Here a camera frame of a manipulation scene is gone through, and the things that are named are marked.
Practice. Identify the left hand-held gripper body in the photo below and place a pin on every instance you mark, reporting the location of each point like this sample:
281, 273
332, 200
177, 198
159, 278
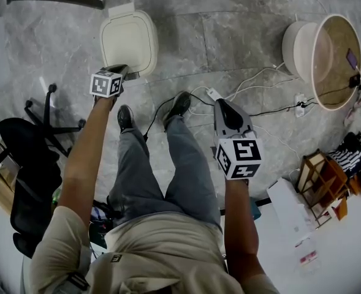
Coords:
105, 84

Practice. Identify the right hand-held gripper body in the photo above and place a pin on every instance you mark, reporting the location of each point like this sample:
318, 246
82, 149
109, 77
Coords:
240, 156

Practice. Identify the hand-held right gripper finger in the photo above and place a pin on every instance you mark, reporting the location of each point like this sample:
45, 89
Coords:
243, 118
217, 121

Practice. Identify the cream trash bin with lid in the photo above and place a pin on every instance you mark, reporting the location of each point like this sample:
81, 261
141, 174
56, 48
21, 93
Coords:
146, 71

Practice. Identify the white plastic bin lid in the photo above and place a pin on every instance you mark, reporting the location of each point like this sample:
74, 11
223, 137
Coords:
126, 38

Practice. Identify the person's right forearm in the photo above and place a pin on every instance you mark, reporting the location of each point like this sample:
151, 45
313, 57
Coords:
240, 225

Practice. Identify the person's left forearm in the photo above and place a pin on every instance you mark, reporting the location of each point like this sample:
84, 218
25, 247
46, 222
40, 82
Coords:
85, 152

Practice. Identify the white power adapter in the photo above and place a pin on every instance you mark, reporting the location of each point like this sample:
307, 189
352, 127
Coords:
213, 93

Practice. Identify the person's left shoe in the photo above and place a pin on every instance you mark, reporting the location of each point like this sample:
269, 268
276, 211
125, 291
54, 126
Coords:
125, 118

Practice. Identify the person's shoe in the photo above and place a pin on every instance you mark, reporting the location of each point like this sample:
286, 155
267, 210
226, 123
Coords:
125, 118
177, 107

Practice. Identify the person's right shoe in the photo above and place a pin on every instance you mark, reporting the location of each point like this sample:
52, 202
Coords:
177, 107

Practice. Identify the teal container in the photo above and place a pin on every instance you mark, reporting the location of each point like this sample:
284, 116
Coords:
255, 208

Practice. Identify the white power strip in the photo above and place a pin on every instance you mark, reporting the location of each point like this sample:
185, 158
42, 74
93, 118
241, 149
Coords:
299, 104

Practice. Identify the person's grey trousers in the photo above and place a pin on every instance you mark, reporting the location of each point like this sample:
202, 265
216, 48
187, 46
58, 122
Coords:
180, 176

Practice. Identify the long white box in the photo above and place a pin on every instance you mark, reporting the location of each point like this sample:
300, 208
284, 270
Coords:
290, 207

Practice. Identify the wooden rack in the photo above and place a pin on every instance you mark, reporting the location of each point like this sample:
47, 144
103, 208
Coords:
321, 188

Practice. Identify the round beige side table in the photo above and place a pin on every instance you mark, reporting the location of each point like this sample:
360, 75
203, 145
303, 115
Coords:
302, 47

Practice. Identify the black white striped cloth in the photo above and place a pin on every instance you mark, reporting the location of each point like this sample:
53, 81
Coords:
350, 156

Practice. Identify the black office chair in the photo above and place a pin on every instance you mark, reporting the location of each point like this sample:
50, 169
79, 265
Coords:
33, 176

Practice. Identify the black phone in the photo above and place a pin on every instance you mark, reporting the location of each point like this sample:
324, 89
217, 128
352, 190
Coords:
354, 81

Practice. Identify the clear bag red label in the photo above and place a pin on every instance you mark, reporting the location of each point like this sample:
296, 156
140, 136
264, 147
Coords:
307, 256

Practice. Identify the purple phone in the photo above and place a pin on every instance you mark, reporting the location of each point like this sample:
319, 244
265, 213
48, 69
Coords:
352, 58

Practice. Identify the person's beige shirt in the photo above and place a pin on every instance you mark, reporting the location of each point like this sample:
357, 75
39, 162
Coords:
155, 256

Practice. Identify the cardboard box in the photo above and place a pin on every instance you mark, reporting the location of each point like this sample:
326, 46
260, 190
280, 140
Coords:
1, 194

